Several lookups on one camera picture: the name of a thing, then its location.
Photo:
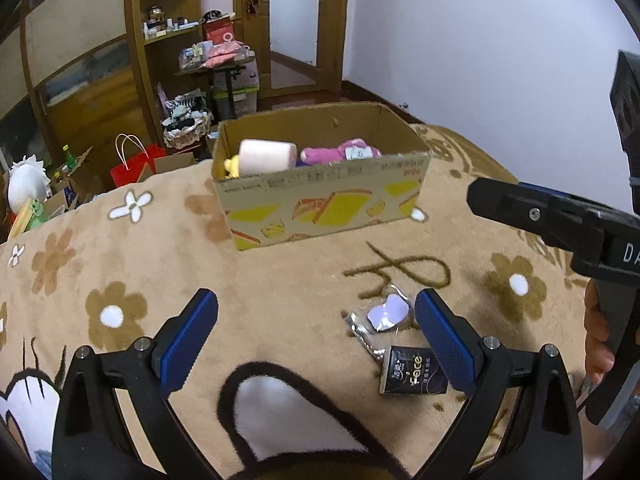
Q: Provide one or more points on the small cluttered table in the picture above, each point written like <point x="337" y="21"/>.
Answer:
<point x="229" y="73"/>

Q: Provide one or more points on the wooden door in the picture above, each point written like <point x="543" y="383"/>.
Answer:
<point x="299" y="44"/>

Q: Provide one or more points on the printed cardboard box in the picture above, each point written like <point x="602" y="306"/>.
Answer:
<point x="314" y="200"/>

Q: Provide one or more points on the beige floral plush blanket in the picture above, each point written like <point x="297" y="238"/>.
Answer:
<point x="281" y="388"/>

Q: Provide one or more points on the wooden wardrobe cabinet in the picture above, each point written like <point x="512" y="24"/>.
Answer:
<point x="76" y="73"/>

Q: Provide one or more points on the green glass bottle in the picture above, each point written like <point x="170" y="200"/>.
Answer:
<point x="70" y="159"/>

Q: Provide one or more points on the clear packet with lilac item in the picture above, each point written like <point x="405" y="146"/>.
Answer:
<point x="375" y="327"/>

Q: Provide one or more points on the pink plush toy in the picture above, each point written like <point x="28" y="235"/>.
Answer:
<point x="349" y="150"/>

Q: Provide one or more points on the wicker basket with clothes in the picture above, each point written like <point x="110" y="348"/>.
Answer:
<point x="186" y="119"/>

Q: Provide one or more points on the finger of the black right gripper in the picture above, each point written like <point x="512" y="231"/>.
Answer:
<point x="562" y="220"/>

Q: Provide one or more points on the brown cardboard box on floor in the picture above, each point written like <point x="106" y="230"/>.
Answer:
<point x="73" y="188"/>

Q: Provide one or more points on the yellow plush toy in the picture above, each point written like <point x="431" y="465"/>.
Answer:
<point x="232" y="167"/>

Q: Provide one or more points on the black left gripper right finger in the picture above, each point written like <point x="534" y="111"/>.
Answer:
<point x="542" y="439"/>

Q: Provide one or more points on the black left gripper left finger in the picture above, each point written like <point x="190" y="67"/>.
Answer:
<point x="91" y="438"/>

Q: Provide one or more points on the person's right hand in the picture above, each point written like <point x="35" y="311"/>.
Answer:
<point x="599" y="359"/>

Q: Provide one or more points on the red paper shopping bag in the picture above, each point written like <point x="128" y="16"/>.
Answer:
<point x="133" y="169"/>

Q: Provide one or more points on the black tissue pack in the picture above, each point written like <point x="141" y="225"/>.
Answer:
<point x="408" y="371"/>

